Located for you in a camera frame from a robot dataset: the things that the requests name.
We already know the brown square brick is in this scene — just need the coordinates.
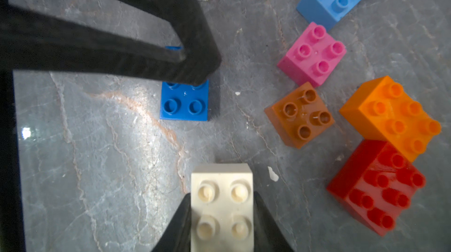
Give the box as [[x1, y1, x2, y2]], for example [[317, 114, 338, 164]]
[[264, 82, 335, 149]]

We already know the red rectangular brick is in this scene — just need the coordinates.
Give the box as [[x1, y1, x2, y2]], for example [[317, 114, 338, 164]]
[[327, 139, 426, 236]]

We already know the white rectangular brick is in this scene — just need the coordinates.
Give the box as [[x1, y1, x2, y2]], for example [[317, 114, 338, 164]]
[[190, 163, 254, 252]]

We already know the blue rectangular brick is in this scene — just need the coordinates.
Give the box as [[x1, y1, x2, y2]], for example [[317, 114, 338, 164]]
[[159, 45, 210, 122]]

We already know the orange rectangular brick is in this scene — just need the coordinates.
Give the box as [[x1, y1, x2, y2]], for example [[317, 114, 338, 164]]
[[339, 76, 441, 162]]

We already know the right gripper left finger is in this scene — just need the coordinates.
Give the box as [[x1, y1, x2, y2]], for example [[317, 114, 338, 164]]
[[152, 193, 191, 252]]

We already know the pink square brick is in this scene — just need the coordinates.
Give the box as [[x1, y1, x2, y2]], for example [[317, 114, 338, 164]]
[[277, 22, 346, 87]]

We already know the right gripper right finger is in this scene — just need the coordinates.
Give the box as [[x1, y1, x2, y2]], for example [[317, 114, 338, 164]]
[[253, 192, 294, 252]]

